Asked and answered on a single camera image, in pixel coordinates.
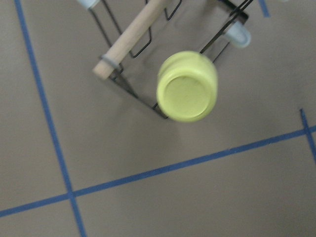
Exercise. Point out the yellow cup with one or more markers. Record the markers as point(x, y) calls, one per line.
point(187, 86)

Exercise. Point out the black wire cup rack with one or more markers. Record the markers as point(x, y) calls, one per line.
point(149, 35)

